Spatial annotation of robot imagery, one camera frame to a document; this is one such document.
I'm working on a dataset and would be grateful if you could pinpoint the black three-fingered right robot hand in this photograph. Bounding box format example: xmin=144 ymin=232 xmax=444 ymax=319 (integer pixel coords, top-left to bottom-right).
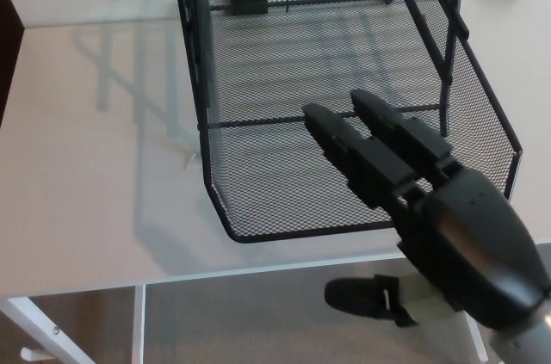
xmin=300 ymin=88 xmax=551 ymax=333

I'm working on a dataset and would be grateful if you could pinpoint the black mesh file tray layer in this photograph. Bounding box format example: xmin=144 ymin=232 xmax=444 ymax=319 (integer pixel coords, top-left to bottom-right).
xmin=189 ymin=0 xmax=524 ymax=245

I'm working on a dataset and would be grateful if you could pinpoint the white peg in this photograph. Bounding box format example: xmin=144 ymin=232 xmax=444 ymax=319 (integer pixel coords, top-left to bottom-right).
xmin=20 ymin=345 xmax=49 ymax=361

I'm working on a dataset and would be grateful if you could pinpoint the white table leg frame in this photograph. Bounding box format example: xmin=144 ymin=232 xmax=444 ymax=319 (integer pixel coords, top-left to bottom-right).
xmin=0 ymin=284 xmax=148 ymax=364
xmin=459 ymin=314 xmax=492 ymax=364

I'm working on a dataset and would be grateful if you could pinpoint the black metal file tray frame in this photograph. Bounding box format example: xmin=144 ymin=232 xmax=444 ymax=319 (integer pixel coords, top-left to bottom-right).
xmin=170 ymin=0 xmax=494 ymax=159

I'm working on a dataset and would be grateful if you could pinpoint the dark brown wooden cabinet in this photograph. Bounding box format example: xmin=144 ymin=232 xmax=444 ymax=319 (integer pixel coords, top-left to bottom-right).
xmin=0 ymin=0 xmax=26 ymax=129

